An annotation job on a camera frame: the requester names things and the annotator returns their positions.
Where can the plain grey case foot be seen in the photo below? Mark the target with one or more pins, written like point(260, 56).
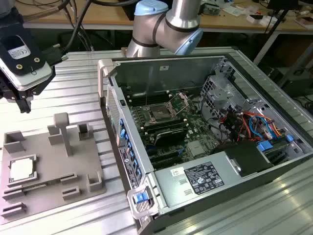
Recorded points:
point(104, 73)

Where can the silver power supply with label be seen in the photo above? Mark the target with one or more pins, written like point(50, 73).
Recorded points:
point(171, 191)

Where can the CPU socket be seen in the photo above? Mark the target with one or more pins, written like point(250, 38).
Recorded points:
point(159, 113)

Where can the silver chipset heatsink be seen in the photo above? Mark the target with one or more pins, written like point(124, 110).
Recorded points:
point(196, 149)

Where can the large blue plastic clip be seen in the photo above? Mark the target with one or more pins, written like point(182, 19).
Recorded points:
point(265, 146)

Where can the black expansion slot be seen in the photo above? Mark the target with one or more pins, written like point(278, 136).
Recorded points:
point(168, 162)
point(166, 155)

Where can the black RAM slot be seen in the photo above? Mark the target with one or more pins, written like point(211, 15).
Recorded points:
point(151, 100)
point(146, 94)

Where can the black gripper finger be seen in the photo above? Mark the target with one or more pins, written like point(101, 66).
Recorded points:
point(24, 105)

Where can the black graphics card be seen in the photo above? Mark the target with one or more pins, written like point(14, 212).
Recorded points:
point(171, 137)

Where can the white box with dark inlay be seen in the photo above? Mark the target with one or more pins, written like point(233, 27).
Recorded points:
point(256, 19)

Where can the small blue plastic clip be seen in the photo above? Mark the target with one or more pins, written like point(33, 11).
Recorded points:
point(289, 138)

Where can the black RAM stick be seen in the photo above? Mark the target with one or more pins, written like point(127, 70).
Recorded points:
point(168, 127)
point(161, 122)

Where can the grey case foot blue latch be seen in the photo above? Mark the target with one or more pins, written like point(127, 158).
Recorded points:
point(144, 210)

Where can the open black silver PC case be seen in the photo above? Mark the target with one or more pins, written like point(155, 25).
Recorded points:
point(137, 137)

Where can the silver square CPU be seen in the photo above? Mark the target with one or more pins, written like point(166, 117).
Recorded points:
point(20, 171)

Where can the green motherboard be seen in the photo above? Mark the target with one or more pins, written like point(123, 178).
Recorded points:
point(195, 127)

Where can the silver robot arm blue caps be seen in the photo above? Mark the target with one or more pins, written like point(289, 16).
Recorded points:
point(166, 27)

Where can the black air duct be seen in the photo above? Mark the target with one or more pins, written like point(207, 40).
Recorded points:
point(244, 156)

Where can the wooden desk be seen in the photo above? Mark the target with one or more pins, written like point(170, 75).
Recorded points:
point(110, 12)

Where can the silver perforated disk cage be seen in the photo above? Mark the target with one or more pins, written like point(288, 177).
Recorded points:
point(220, 93)

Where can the black box on floor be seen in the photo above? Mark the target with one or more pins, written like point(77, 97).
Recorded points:
point(296, 83)

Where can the thin metal locking lever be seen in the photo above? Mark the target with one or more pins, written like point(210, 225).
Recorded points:
point(146, 100)

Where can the grey parts rack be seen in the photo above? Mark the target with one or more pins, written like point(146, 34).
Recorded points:
point(80, 156)

